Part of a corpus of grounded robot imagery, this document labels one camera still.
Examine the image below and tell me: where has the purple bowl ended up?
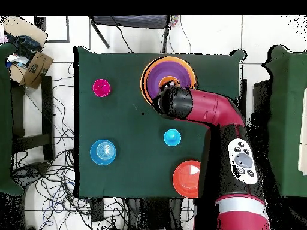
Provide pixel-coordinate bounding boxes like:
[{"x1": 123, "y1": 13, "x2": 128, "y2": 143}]
[{"x1": 146, "y1": 60, "x2": 192, "y2": 102}]

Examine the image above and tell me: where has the cardboard box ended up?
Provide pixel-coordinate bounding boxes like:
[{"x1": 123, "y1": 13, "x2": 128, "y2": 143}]
[{"x1": 2, "y1": 16, "x2": 55, "y2": 90}]

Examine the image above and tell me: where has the pink cup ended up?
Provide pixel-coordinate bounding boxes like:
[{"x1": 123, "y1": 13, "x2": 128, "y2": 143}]
[{"x1": 92, "y1": 78, "x2": 112, "y2": 98}]

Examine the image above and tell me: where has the tangle of floor cables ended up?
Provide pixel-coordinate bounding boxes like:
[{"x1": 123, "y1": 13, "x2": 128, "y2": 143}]
[{"x1": 10, "y1": 62, "x2": 195, "y2": 230}]

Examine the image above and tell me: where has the dark green tablecloth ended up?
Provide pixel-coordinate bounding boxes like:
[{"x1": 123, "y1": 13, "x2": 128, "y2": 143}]
[{"x1": 73, "y1": 46, "x2": 248, "y2": 199}]

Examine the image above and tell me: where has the blue cup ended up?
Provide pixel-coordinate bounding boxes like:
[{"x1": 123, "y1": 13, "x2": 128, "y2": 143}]
[{"x1": 163, "y1": 128, "x2": 182, "y2": 147}]

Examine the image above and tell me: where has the black plastic bag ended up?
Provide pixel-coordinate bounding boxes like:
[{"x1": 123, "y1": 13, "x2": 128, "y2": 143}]
[{"x1": 13, "y1": 35, "x2": 44, "y2": 60}]

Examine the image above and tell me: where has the multicoloured small toy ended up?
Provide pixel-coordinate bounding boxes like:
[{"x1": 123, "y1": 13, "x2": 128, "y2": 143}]
[{"x1": 169, "y1": 15, "x2": 180, "y2": 28}]

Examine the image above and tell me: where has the small blue bowl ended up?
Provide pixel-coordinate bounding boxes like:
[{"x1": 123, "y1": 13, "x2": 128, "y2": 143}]
[{"x1": 89, "y1": 139, "x2": 118, "y2": 167}]

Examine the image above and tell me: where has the large orange bowl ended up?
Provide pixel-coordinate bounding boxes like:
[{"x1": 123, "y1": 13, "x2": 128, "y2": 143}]
[{"x1": 140, "y1": 56, "x2": 197, "y2": 107}]

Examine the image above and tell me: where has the grey black floor base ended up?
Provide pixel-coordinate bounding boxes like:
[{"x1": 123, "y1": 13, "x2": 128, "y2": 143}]
[{"x1": 10, "y1": 161, "x2": 51, "y2": 187}]

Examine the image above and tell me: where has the black bench stand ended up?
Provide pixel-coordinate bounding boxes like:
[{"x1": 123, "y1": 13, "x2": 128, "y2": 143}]
[{"x1": 10, "y1": 75, "x2": 55, "y2": 161}]

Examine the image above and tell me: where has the black folding chair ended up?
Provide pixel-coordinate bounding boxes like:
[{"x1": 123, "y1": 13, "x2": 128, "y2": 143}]
[{"x1": 88, "y1": 15, "x2": 171, "y2": 54}]

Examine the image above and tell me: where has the black power adapter box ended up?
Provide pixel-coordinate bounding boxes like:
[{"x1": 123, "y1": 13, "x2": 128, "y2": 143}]
[{"x1": 90, "y1": 198, "x2": 105, "y2": 222}]

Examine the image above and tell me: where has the black metal frame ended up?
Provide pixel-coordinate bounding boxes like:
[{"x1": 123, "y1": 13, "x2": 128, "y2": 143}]
[{"x1": 34, "y1": 15, "x2": 71, "y2": 44}]

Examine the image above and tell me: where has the black computer tower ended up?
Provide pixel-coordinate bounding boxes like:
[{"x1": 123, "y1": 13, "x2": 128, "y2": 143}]
[{"x1": 252, "y1": 80, "x2": 270, "y2": 123}]

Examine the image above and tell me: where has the green cloth covered table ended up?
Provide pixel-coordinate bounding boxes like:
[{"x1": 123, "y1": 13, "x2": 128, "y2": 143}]
[
  {"x1": 0, "y1": 42, "x2": 25, "y2": 197},
  {"x1": 262, "y1": 44, "x2": 307, "y2": 198}
]

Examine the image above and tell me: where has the large red bowl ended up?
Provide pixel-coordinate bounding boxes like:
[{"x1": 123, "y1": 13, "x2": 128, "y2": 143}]
[{"x1": 172, "y1": 159, "x2": 201, "y2": 199}]

